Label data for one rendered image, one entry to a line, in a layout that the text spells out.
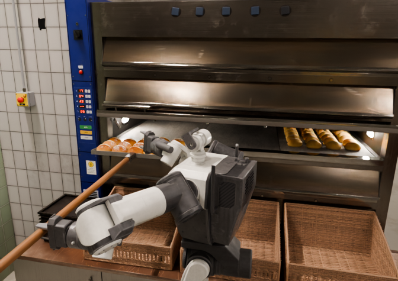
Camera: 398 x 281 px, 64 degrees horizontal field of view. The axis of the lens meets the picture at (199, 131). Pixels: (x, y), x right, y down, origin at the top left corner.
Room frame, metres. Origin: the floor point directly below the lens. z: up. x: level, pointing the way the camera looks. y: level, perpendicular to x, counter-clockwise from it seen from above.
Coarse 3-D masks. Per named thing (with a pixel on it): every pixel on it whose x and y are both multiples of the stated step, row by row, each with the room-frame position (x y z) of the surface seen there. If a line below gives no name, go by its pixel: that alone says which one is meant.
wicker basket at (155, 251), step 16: (112, 192) 2.05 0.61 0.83; (128, 192) 2.08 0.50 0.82; (144, 224) 2.00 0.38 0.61; (160, 224) 1.98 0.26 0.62; (128, 240) 1.84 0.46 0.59; (144, 240) 1.84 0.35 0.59; (160, 240) 1.84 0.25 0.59; (176, 240) 1.69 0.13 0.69; (128, 256) 1.67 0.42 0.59; (144, 256) 1.59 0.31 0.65; (160, 256) 1.57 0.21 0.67; (176, 256) 1.68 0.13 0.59
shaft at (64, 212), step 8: (128, 160) 1.70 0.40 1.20; (120, 168) 1.60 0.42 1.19; (104, 176) 1.44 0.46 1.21; (96, 184) 1.35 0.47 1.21; (88, 192) 1.27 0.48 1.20; (80, 200) 1.20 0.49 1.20; (64, 208) 1.12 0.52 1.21; (72, 208) 1.14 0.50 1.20; (64, 216) 1.09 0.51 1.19; (40, 232) 0.96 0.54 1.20; (24, 240) 0.91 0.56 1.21; (32, 240) 0.91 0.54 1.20; (16, 248) 0.86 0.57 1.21; (24, 248) 0.88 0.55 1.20; (8, 256) 0.82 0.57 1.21; (16, 256) 0.84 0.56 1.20; (0, 264) 0.79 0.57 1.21; (8, 264) 0.81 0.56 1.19; (0, 272) 0.78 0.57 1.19
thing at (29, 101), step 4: (16, 92) 2.21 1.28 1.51; (20, 92) 2.21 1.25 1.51; (24, 92) 2.21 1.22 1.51; (28, 92) 2.21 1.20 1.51; (32, 92) 2.24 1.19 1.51; (16, 96) 2.20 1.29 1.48; (20, 96) 2.20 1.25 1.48; (28, 96) 2.20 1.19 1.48; (32, 96) 2.23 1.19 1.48; (16, 100) 2.21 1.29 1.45; (24, 100) 2.19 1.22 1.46; (28, 100) 2.19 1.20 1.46; (32, 100) 2.23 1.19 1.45; (20, 104) 2.20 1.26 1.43; (24, 104) 2.19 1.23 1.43; (28, 104) 2.19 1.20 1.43; (32, 104) 2.22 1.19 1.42
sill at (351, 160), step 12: (252, 156) 1.96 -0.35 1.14; (264, 156) 1.95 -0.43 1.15; (276, 156) 1.93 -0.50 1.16; (288, 156) 1.92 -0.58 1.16; (300, 156) 1.90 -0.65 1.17; (312, 156) 1.89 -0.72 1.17; (324, 156) 1.88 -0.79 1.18; (336, 156) 1.88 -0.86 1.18; (348, 156) 1.88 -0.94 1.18; (360, 156) 1.88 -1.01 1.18
